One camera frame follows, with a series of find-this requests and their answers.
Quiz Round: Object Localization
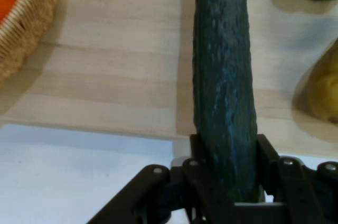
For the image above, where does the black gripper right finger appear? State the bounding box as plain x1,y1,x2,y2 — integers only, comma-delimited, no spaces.
255,134,338,224

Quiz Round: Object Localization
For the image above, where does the dark green cucumber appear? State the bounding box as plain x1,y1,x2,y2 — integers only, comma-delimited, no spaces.
192,0,265,203

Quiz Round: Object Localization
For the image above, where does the woven wicker basket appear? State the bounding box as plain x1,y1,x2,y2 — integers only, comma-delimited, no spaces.
0,0,63,82

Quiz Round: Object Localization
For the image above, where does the yellow-brown potato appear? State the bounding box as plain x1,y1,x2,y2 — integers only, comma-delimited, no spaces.
307,39,338,124

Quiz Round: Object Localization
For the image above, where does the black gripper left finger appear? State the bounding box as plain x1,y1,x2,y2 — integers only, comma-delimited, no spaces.
87,134,238,224

